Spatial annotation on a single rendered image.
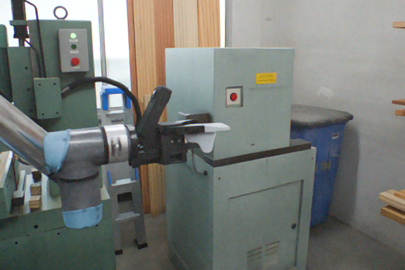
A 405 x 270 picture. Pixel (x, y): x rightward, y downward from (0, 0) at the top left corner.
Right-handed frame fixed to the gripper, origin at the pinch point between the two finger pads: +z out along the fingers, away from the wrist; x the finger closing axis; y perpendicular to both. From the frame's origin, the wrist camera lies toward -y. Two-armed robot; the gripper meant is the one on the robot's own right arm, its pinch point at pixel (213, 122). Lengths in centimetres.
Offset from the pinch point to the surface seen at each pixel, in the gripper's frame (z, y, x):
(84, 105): -20, -4, -75
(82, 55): -20, -24, -66
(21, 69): -42, -20, -77
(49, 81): -32, -14, -66
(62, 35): -26, -31, -65
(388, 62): 177, -19, -73
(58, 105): -30, -5, -67
